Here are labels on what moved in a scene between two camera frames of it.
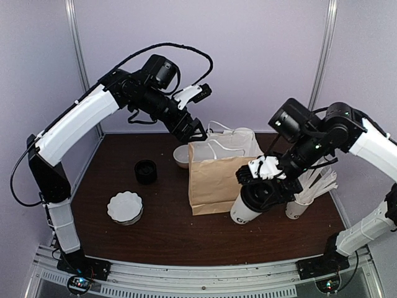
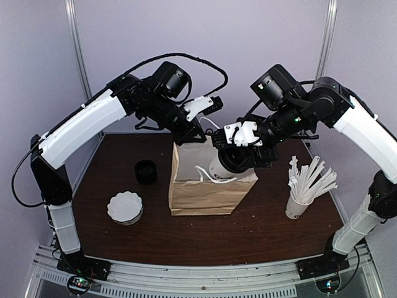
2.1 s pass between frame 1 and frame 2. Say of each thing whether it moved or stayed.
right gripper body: moved
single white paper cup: moved
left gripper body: stayed
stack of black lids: stayed
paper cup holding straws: stayed
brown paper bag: moved
